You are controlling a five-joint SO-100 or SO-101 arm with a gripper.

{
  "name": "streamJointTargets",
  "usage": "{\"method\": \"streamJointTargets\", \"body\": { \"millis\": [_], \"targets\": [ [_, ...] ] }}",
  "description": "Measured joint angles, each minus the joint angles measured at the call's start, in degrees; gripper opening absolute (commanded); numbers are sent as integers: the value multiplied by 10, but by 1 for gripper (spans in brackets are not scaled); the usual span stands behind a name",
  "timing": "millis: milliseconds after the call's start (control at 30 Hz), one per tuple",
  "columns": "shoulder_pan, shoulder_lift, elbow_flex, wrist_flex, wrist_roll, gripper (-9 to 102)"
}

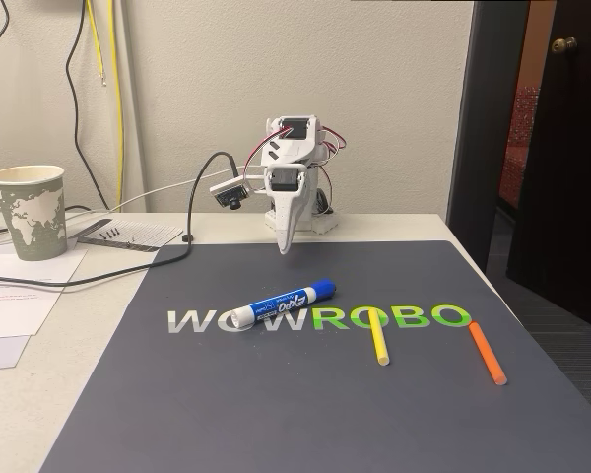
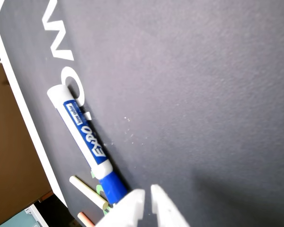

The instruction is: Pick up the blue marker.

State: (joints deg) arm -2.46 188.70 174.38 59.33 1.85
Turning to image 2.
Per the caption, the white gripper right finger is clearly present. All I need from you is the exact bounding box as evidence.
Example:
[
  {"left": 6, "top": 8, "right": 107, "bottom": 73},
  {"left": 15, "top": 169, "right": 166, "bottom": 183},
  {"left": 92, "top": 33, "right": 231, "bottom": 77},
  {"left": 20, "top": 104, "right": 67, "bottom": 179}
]
[{"left": 151, "top": 184, "right": 190, "bottom": 227}]

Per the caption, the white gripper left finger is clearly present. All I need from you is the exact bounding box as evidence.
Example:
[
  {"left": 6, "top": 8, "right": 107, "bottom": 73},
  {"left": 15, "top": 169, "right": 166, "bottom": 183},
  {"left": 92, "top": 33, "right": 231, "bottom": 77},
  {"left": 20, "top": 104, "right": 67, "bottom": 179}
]
[{"left": 94, "top": 188, "right": 146, "bottom": 227}]

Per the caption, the blue Expo whiteboard marker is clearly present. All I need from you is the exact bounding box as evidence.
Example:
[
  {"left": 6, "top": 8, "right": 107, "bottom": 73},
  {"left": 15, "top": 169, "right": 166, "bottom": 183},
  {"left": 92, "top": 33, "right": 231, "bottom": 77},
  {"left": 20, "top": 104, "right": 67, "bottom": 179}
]
[{"left": 46, "top": 84, "right": 128, "bottom": 205}]

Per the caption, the orange chalk stick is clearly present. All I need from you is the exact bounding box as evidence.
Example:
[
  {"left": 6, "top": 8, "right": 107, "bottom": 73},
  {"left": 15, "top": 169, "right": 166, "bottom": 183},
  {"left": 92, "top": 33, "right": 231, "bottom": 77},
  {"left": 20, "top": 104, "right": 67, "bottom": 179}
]
[{"left": 77, "top": 211, "right": 96, "bottom": 227}]

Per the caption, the yellow chalk stick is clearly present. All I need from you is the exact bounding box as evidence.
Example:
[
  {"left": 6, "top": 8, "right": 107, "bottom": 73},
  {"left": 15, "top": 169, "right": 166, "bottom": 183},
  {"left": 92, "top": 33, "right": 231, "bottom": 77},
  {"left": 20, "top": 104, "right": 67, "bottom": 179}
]
[{"left": 69, "top": 175, "right": 109, "bottom": 210}]

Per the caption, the teal grey box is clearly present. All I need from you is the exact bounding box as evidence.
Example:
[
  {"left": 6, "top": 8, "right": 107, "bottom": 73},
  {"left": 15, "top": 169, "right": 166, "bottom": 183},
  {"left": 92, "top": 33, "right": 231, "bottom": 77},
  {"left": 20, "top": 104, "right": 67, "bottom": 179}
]
[{"left": 0, "top": 204, "right": 48, "bottom": 227}]

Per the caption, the grey WOWROBO mat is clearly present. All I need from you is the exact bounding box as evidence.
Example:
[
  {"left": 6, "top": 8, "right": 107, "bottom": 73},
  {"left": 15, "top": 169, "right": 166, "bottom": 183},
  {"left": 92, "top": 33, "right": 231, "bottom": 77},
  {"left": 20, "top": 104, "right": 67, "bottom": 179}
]
[{"left": 0, "top": 0, "right": 284, "bottom": 227}]

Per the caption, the brown cardboard box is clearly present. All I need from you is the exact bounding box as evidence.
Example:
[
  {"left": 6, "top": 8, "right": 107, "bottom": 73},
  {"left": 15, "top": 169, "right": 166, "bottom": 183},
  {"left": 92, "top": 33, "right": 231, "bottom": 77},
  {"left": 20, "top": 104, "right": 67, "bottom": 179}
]
[{"left": 0, "top": 62, "right": 54, "bottom": 227}]

